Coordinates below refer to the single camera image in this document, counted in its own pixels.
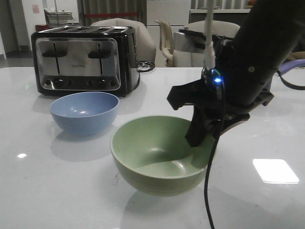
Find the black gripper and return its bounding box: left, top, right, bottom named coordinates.
left=167, top=36, right=274, bottom=147

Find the green bowl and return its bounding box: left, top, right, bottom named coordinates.
left=111, top=116, right=214, bottom=197

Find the blue bowl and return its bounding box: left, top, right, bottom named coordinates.
left=50, top=92, right=120, bottom=135

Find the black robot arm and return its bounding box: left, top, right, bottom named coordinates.
left=167, top=0, right=305, bottom=147

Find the cream chair in background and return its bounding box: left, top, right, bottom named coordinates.
left=155, top=20, right=174, bottom=67

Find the beige chair behind toaster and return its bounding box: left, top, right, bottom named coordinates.
left=90, top=18, right=157, bottom=68

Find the beige chair at right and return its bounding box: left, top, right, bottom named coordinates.
left=173, top=20, right=240, bottom=67

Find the purple object at right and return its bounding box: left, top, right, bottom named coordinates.
left=278, top=59, right=305, bottom=75

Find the dark counter with shelf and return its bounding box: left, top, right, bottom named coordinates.
left=188, top=9, right=250, bottom=25

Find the black and steel toaster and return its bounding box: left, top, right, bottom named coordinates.
left=31, top=26, right=140, bottom=97

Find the red barrier belt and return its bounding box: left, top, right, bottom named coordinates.
left=84, top=12, right=139, bottom=18

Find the metal cart in background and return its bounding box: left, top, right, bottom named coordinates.
left=44, top=9, right=74, bottom=25

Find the red trash bin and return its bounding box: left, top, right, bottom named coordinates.
left=35, top=24, right=49, bottom=32

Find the black cable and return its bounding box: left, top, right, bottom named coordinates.
left=203, top=69, right=226, bottom=229

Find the white camera cable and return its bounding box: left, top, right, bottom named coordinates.
left=203, top=0, right=216, bottom=70

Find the toaster power cord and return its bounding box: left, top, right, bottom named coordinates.
left=137, top=61, right=156, bottom=72

